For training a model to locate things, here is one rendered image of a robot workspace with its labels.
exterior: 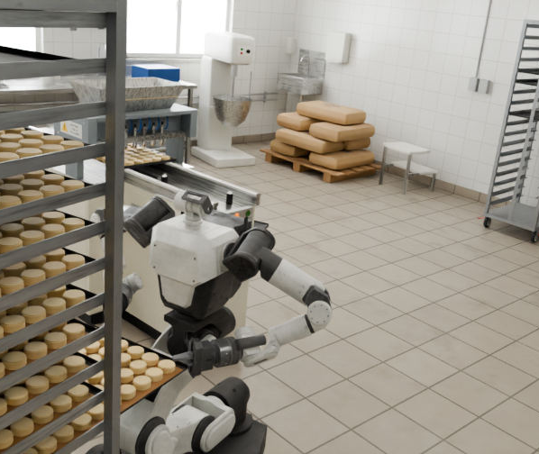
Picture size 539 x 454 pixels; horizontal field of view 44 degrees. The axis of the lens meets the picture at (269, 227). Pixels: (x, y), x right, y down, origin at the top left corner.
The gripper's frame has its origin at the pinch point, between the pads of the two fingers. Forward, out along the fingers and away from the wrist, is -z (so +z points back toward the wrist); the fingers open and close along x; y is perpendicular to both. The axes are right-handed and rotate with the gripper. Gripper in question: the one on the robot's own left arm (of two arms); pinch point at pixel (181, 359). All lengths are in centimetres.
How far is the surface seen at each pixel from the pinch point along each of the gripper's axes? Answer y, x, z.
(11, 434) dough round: 32, 10, -54
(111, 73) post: 25, 89, -30
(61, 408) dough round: 25.2, 9.5, -41.2
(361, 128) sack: -408, -20, 371
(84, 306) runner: 27, 36, -36
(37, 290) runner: 33, 45, -47
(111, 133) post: 25, 76, -30
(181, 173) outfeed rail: -166, 10, 65
